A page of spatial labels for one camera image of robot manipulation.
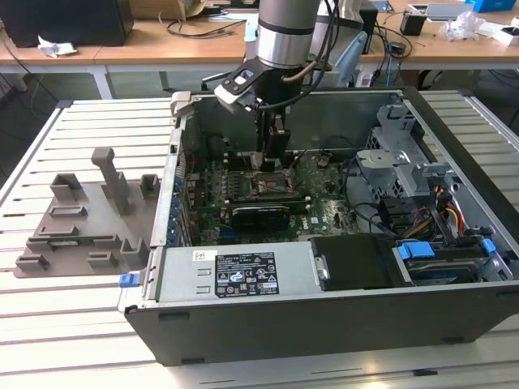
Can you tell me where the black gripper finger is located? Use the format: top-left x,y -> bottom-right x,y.
255,110 -> 272,156
260,113 -> 292,172

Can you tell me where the CPU socket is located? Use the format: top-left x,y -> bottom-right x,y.
247,166 -> 299,200

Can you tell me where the black RAM slot bank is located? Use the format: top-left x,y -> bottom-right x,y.
225,150 -> 295,170
221,192 -> 314,215

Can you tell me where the black graphics card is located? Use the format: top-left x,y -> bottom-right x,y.
229,203 -> 292,235

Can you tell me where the green motherboard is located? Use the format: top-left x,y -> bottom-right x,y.
181,150 -> 368,247

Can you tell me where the silver metal drive cage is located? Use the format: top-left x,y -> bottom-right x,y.
355,103 -> 463,202

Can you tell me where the wooden desk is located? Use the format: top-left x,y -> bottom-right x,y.
0,40 -> 110,100
360,0 -> 519,72
92,18 -> 260,98

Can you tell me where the black plastic cover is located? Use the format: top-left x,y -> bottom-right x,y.
310,234 -> 406,293

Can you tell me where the cardboard box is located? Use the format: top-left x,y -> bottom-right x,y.
130,0 -> 208,21

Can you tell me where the silver power supply with label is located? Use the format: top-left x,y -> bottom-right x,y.
153,244 -> 328,306

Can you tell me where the blue disk carrier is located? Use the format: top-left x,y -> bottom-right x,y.
396,240 -> 436,261

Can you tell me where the grey parts rack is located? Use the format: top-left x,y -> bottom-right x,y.
13,147 -> 162,280

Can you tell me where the grey tray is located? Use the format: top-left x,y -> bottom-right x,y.
427,2 -> 476,22

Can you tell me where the open black PC case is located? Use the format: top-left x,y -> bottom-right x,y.
116,85 -> 519,368

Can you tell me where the crumpled clear plastic bag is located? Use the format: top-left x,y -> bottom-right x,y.
440,11 -> 495,42

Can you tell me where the hard disk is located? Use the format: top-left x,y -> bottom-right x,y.
405,259 -> 478,284

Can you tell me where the crumpled white paper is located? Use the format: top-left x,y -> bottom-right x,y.
36,33 -> 79,58

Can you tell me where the large black box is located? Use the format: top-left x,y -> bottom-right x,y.
0,0 -> 135,49

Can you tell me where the blue box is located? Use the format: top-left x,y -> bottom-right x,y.
464,0 -> 519,14

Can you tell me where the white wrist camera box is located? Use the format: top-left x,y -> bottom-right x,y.
213,66 -> 265,118

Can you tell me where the grey case release handle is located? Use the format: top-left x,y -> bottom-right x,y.
169,91 -> 192,119

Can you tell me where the black cable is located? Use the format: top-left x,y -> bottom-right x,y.
165,16 -> 247,41
342,157 -> 401,240

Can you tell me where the coloured wire bundle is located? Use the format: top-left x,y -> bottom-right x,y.
429,184 -> 466,238

